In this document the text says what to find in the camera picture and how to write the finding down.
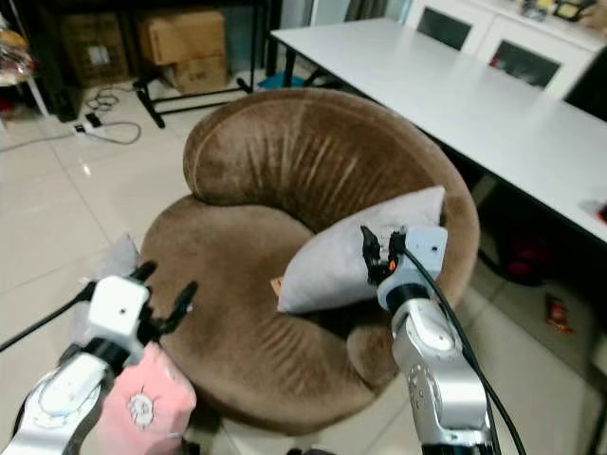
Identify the grey power cable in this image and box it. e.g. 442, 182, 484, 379
81, 88, 144, 146

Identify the pink pillow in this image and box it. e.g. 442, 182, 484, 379
100, 341, 198, 455

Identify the clear plastic bag of goods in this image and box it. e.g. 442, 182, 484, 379
0, 28, 37, 86

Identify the white rectangular table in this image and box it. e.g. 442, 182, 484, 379
270, 17, 607, 246

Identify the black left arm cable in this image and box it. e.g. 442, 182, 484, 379
0, 282, 98, 354

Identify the black metal frame rack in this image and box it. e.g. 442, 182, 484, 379
24, 0, 281, 130

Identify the small tan cardboard box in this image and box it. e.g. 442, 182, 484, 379
163, 55, 230, 96

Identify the white stool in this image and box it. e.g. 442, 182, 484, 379
0, 71, 50, 119

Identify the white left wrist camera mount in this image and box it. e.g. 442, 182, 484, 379
88, 275, 154, 345

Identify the brown velvet round sofa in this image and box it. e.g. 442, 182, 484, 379
139, 88, 481, 436

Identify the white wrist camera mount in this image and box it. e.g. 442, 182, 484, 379
88, 275, 154, 345
377, 225, 450, 312

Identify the dark brown cardboard box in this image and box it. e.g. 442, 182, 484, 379
57, 14, 124, 91

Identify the red snack packet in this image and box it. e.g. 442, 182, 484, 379
543, 296, 577, 335

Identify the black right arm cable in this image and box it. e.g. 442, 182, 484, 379
403, 245, 528, 455

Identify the blue floor mat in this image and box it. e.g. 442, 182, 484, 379
256, 71, 309, 91

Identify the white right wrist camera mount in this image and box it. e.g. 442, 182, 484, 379
377, 225, 450, 312

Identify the large tan cardboard box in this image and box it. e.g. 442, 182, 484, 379
138, 9, 229, 65

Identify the white cabinet with dark panels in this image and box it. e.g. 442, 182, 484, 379
403, 0, 607, 96

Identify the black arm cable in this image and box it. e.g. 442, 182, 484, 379
0, 282, 98, 354
403, 245, 528, 455

